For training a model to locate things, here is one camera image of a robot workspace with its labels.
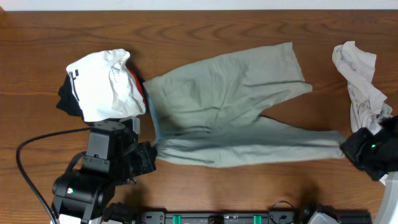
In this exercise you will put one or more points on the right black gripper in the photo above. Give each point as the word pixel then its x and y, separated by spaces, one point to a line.
pixel 353 147

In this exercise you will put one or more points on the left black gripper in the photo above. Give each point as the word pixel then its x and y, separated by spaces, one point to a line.
pixel 147 156

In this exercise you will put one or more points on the khaki green shorts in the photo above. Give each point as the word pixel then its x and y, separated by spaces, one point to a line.
pixel 208 113

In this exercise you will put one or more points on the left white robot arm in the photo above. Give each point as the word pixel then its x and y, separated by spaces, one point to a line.
pixel 114 157

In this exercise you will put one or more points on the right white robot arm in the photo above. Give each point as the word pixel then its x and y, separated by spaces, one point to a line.
pixel 388 209

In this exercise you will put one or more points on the light grey crumpled garment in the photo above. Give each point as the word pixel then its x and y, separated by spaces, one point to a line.
pixel 368 108

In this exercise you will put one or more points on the red folded garment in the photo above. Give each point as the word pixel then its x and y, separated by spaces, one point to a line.
pixel 139 86

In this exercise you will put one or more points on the white folded garment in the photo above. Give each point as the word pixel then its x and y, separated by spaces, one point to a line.
pixel 104 87

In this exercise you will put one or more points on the black folded garment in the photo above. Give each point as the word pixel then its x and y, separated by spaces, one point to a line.
pixel 68 102

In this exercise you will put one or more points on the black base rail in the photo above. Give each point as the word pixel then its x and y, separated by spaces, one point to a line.
pixel 217 217

